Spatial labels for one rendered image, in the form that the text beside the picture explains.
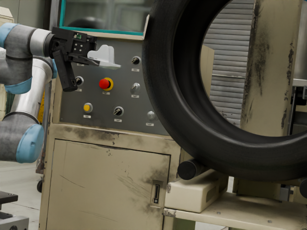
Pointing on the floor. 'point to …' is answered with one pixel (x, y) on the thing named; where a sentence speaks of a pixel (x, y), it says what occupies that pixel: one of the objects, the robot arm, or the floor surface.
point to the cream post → (269, 80)
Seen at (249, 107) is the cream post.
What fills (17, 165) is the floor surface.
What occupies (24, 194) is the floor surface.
